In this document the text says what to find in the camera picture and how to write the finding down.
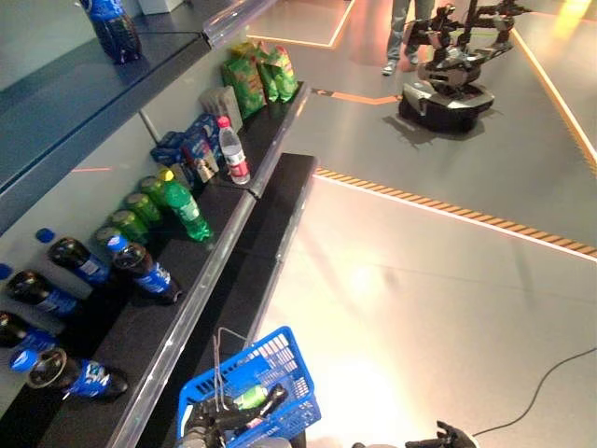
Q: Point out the robot right hand black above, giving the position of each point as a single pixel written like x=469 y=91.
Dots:
x=448 y=436

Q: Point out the robot left hand black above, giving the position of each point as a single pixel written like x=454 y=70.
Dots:
x=210 y=422

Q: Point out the blue plastic shopping basket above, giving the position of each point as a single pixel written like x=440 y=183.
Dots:
x=289 y=354

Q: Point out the green Sprite bottle yellow cap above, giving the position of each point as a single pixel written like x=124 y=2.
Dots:
x=186 y=210

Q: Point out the green bottle in basket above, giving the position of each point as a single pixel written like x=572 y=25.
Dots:
x=249 y=397

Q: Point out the small Pepsi bottle blue cap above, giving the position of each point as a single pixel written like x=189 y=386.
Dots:
x=39 y=294
x=23 y=336
x=144 y=273
x=77 y=261
x=79 y=375

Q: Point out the small white brown snack box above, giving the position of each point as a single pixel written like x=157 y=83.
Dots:
x=205 y=169

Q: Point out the water bottle red label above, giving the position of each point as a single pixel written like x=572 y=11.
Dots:
x=233 y=154

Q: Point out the blue snack packets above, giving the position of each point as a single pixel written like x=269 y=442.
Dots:
x=198 y=151

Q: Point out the upright blue Oreo box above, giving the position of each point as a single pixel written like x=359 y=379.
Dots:
x=165 y=148

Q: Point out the black wheeled mobile robot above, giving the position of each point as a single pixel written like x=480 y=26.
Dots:
x=443 y=102

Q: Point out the green Lays chips bag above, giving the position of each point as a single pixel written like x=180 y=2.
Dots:
x=275 y=88
x=242 y=84
x=280 y=53

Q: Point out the large Pepsi cola bottle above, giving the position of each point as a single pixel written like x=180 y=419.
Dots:
x=114 y=28

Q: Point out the person in grey trousers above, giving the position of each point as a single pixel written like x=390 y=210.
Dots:
x=398 y=28

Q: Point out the black shelf with clear rail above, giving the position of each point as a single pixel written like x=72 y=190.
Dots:
x=224 y=196
x=280 y=210

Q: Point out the grey shelf with clear rail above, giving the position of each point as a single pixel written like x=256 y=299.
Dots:
x=233 y=18

